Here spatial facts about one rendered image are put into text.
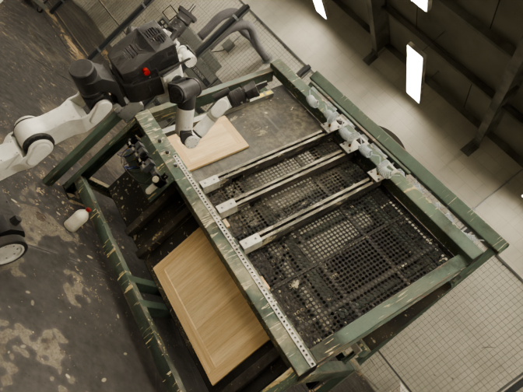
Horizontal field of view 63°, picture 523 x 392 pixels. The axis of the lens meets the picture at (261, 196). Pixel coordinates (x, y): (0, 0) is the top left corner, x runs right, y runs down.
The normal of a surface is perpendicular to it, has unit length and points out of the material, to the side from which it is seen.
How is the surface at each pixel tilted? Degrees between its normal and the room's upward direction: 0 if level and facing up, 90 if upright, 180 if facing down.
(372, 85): 90
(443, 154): 90
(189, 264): 90
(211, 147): 59
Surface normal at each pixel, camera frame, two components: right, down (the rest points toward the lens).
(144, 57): -0.19, -0.29
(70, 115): 0.04, -0.47
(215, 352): -0.41, -0.33
